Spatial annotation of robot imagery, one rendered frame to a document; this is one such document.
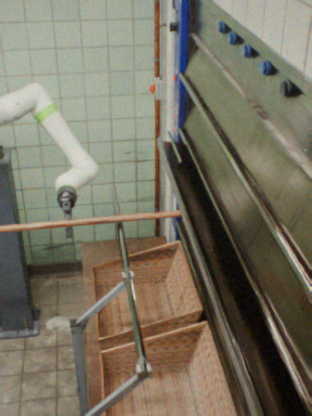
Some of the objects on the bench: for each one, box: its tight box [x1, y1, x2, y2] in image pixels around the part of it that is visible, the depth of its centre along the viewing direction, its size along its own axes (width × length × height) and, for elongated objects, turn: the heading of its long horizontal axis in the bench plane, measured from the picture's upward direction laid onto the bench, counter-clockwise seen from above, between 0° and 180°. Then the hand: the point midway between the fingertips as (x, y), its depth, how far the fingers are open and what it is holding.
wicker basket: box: [91, 241, 203, 363], centre depth 269 cm, size 49×56×28 cm
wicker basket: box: [99, 321, 238, 416], centre depth 216 cm, size 49×56×28 cm
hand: (68, 222), depth 239 cm, fingers open, 13 cm apart
